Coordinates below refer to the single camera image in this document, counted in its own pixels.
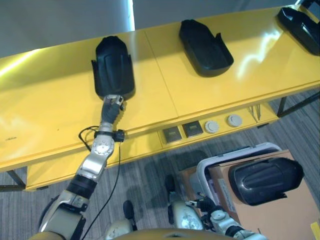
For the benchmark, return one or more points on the white plastic box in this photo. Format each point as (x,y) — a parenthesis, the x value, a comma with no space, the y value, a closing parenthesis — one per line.
(202,170)

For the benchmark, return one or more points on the yellow floor tape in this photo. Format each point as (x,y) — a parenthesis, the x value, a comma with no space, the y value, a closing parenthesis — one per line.
(315,231)

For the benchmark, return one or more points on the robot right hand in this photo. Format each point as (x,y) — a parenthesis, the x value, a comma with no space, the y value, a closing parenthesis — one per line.
(207,203)

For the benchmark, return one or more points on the silver robot leg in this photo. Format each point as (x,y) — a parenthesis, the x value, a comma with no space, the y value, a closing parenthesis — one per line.
(117,230)
(185,215)

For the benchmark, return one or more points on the silver robot left leg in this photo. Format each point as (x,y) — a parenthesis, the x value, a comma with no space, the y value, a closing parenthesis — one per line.
(117,230)

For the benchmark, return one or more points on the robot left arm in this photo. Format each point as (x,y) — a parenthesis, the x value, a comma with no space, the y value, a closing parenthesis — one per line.
(98,155)

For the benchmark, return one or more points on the dark robot left foot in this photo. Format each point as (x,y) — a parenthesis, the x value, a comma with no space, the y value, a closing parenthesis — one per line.
(129,212)

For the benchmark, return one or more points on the yellow metal shelf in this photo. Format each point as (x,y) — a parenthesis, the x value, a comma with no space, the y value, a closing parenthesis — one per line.
(200,95)

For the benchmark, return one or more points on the black sole-shaped plastic part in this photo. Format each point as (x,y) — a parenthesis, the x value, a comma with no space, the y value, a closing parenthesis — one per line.
(113,67)
(300,27)
(206,50)
(265,180)

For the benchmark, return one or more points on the silver robot right leg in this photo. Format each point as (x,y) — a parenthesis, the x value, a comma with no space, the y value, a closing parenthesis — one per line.
(185,215)

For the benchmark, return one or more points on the small brown cardboard box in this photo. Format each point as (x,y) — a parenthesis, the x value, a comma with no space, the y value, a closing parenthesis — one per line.
(188,180)

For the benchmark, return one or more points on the dark robot foot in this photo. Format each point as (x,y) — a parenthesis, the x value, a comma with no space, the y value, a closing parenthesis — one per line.
(129,212)
(170,185)

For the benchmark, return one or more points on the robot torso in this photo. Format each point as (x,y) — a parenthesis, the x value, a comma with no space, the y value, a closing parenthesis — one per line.
(150,235)

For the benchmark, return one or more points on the dark square socket plate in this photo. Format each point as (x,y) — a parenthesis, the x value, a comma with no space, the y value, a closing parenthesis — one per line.
(172,135)
(192,129)

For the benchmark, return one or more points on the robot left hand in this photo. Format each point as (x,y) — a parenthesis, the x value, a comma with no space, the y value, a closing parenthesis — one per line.
(109,111)

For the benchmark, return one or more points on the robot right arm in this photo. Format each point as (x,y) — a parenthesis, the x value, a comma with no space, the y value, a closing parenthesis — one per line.
(225,222)

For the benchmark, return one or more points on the dark robot right foot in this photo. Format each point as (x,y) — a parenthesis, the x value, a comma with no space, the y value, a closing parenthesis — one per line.
(170,185)

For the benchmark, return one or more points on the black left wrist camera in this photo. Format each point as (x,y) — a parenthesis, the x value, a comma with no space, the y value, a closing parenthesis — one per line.
(119,135)

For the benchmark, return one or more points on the black shelf leg frame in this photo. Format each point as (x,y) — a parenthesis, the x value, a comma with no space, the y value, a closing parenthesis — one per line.
(295,105)
(15,178)

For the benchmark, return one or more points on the grey round knob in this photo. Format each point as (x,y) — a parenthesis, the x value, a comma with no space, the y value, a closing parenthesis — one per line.
(234,120)
(212,127)

